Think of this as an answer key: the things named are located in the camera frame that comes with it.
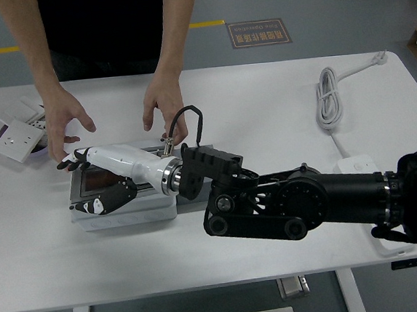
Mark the white wall socket plate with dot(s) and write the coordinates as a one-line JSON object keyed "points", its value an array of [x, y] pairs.
{"points": [[17, 141]]}

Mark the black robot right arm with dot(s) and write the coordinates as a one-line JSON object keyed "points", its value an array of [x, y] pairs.
{"points": [[325, 193]]}

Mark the person's left hand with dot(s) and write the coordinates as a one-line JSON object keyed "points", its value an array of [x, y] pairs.
{"points": [[166, 94]]}

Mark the brown floor sign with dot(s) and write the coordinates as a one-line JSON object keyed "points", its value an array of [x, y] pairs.
{"points": [[259, 33]]}

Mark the person's right forearm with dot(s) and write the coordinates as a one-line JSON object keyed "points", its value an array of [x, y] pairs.
{"points": [[28, 40]]}

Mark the dark grey cube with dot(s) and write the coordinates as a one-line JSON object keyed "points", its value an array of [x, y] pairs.
{"points": [[205, 194]]}

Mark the white wall switch plate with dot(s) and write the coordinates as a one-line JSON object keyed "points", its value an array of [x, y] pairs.
{"points": [[20, 108]]}

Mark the white multi-hole socket plate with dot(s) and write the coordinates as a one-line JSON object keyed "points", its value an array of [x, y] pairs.
{"points": [[37, 124]]}

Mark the person's right hand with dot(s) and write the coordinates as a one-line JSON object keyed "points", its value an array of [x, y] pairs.
{"points": [[60, 110]]}

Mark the grey electrical enclosure box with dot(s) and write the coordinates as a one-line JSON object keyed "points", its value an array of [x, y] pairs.
{"points": [[126, 219]]}

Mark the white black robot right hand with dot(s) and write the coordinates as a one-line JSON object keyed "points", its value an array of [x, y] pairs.
{"points": [[121, 158]]}

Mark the person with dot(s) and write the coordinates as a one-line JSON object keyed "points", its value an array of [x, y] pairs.
{"points": [[105, 22]]}

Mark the white power strip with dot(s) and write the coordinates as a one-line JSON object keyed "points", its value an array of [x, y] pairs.
{"points": [[355, 163]]}

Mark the metal table bracket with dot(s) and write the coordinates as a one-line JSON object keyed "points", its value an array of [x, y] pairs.
{"points": [[293, 287]]}

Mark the purple tray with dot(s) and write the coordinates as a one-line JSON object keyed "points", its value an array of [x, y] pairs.
{"points": [[38, 152]]}

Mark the person's left forearm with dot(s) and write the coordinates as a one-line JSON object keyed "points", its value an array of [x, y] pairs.
{"points": [[176, 23]]}

